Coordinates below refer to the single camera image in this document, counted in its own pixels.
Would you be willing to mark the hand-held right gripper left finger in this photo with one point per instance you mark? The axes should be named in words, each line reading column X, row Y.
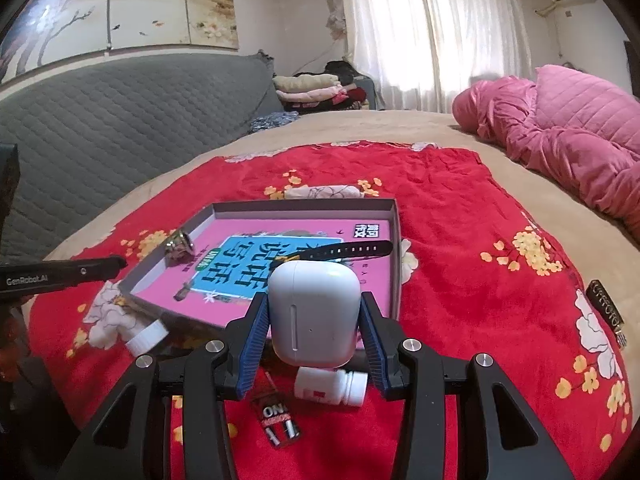
column 250, row 355

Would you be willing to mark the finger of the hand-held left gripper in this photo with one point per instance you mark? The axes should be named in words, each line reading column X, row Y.
column 100, row 267

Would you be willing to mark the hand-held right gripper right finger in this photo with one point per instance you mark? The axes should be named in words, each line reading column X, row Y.
column 372, row 350

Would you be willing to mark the white pill bottle red label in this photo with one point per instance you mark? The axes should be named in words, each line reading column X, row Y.
column 325, row 385

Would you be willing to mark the white earbud case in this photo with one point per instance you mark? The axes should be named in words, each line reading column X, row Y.
column 315, row 310

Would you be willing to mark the grey cardboard tray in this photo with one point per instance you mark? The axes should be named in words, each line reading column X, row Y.
column 165, row 310

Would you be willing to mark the brass threaded fitting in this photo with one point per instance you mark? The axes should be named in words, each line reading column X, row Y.
column 180, row 247

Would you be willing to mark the battery pack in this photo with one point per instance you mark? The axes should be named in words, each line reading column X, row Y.
column 275, row 415

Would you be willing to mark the white ribbed jar lid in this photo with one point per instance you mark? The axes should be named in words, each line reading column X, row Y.
column 147, row 337

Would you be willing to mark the pink book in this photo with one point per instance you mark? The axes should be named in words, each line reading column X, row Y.
column 240, row 230

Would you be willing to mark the grey quilted headboard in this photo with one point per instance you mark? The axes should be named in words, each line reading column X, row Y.
column 125, row 120

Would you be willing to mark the red floral blanket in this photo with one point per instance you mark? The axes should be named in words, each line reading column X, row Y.
column 450, row 210

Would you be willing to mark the beige bedspread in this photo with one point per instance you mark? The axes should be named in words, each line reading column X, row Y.
column 375, row 127

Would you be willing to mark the blue patterned cloth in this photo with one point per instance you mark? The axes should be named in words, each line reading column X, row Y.
column 272, row 121

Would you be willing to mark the dark red folded clothes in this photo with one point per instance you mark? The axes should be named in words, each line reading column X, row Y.
column 357, row 95

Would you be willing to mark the pink folded garment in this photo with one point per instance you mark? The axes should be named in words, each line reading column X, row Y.
column 310, row 96

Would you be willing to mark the beige folded garment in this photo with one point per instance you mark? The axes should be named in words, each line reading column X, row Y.
column 305, row 82

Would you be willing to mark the black clothes pile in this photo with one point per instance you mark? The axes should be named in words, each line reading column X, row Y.
column 340, row 67

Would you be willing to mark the pink quilt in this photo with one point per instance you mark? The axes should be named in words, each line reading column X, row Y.
column 565, row 135

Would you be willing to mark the white curtain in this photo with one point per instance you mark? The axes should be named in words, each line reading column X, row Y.
column 425, row 25

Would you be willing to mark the flower wall mural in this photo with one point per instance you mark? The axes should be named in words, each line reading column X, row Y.
column 150, row 5

